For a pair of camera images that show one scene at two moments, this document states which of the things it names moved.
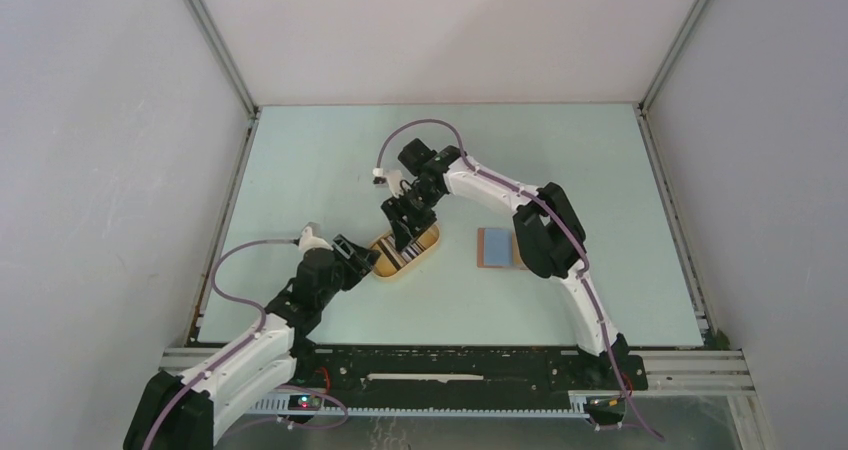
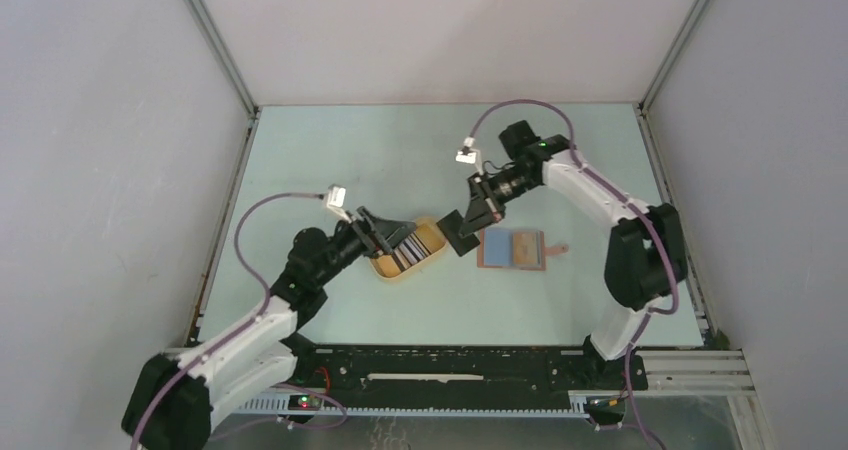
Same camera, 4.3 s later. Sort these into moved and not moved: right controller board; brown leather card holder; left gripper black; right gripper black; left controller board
Moved: left gripper black; right gripper black
Not moved: right controller board; left controller board; brown leather card holder
